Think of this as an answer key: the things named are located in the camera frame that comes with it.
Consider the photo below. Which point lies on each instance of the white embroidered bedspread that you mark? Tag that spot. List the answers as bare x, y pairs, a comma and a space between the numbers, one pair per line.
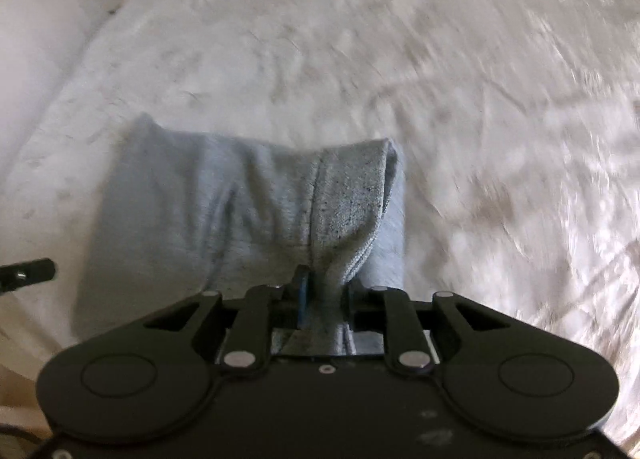
518, 121

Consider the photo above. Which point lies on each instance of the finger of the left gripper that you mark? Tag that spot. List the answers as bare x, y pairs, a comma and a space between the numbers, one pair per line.
20, 275

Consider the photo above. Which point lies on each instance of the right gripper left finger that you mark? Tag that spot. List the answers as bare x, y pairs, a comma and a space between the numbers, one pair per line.
146, 376

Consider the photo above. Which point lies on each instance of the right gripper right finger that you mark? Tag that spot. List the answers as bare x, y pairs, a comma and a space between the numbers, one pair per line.
506, 377

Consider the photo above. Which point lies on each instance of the grey sweatpants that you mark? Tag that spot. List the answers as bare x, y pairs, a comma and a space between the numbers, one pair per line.
184, 213

